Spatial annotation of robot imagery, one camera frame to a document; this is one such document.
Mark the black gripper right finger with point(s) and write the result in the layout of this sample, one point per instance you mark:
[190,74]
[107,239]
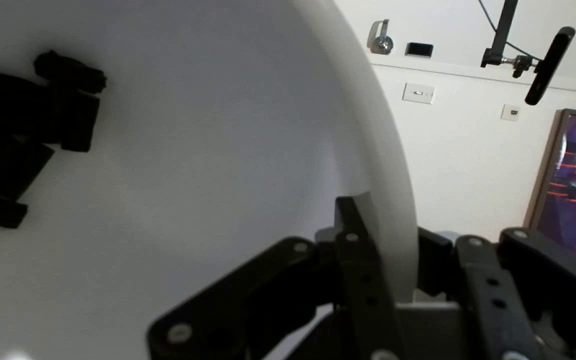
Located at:
[540,301]

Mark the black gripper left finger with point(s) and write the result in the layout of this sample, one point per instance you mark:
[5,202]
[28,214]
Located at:
[354,301]

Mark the large white dish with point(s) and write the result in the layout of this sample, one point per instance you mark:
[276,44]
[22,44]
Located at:
[235,132]

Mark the black rectangular pieces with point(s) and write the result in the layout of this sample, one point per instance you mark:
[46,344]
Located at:
[9,107]

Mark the orange framed painting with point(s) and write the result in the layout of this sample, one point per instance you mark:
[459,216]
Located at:
[574,187]

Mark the small white wall plate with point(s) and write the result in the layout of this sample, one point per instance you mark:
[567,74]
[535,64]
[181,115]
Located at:
[511,113]

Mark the black camera on mount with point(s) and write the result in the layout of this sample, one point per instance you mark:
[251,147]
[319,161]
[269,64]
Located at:
[549,63]

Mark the black wall plate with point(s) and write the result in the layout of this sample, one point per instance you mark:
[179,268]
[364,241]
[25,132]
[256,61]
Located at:
[421,48]

